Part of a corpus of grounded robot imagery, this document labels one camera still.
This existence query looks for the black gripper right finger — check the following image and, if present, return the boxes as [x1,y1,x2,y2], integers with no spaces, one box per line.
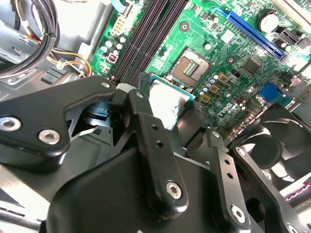
[176,101,311,233]

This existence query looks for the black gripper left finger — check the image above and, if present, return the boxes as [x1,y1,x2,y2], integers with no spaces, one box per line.
[0,72,190,221]

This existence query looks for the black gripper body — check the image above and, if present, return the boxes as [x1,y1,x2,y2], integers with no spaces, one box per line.
[40,147,231,233]

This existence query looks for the silver CPU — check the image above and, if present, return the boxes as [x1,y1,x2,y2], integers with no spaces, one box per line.
[148,74,196,131]

